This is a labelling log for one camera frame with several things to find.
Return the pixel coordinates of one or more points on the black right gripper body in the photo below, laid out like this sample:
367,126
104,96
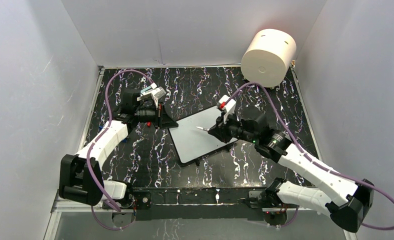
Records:
236,129

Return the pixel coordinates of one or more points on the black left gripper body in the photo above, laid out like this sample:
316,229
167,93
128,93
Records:
147,115

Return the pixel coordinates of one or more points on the red capped whiteboard marker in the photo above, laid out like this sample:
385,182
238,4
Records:
202,128

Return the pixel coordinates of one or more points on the black framed whiteboard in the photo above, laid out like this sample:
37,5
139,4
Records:
192,143

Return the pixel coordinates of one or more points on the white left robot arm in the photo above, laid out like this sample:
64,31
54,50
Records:
81,179

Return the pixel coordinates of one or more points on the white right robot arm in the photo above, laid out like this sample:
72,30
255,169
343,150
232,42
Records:
344,201

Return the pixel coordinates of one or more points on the teal and cream eraser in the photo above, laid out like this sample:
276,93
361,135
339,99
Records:
148,89

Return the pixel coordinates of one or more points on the cream cylindrical container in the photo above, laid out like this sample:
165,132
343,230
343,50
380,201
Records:
268,57

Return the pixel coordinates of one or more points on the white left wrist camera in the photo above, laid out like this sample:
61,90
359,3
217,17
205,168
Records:
155,95

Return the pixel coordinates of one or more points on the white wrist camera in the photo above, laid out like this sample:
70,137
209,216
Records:
227,106
155,95

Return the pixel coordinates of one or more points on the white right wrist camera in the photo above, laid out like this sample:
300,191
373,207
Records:
227,106

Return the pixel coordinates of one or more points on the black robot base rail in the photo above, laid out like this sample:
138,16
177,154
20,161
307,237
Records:
249,203

